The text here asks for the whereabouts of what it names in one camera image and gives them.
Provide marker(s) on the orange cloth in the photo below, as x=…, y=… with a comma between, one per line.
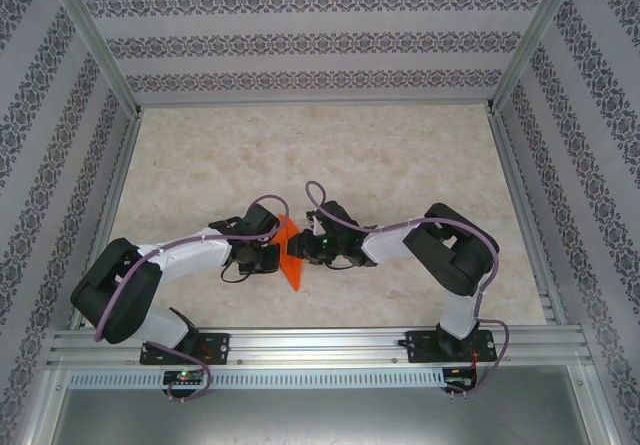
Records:
x=292, y=272

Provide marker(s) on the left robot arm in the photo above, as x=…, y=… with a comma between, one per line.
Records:
x=120, y=295

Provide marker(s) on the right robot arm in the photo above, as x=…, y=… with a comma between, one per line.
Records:
x=390, y=245

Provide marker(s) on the grey metal sheet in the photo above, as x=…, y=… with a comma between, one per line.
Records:
x=320, y=420

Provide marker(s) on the small circuit board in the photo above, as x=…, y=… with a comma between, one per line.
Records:
x=182, y=377
x=457, y=377

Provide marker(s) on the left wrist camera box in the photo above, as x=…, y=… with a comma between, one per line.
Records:
x=260, y=221

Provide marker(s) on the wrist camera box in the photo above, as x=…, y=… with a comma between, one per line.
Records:
x=260, y=221
x=336, y=217

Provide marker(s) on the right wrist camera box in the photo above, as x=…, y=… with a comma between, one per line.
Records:
x=336, y=217

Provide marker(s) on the aluminium mounting rail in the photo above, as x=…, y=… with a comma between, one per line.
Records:
x=320, y=345

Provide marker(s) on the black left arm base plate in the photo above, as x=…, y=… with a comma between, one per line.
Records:
x=220, y=347

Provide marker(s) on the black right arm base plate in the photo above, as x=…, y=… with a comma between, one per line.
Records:
x=420, y=347

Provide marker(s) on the aluminium side rail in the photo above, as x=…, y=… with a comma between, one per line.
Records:
x=525, y=215
x=107, y=205

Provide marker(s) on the aluminium frame post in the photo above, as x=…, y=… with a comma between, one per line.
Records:
x=90, y=35
x=535, y=35

